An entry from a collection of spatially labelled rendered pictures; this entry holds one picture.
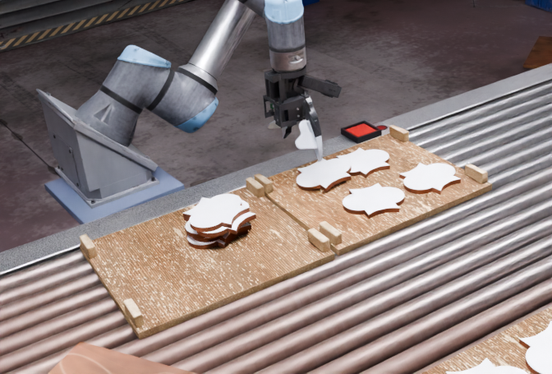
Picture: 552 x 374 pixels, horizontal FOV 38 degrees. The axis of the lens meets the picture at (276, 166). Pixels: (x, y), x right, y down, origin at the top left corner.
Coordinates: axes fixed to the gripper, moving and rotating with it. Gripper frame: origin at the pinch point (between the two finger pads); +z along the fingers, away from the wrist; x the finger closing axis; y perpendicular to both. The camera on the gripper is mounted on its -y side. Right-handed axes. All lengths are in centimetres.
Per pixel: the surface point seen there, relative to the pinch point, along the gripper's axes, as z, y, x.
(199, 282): 9.0, 36.1, 19.1
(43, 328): 11, 65, 12
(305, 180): 7.7, 0.5, 0.0
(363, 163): 7.9, -14.5, 1.6
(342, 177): 7.0, -6.3, 5.2
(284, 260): 9.1, 19.5, 22.9
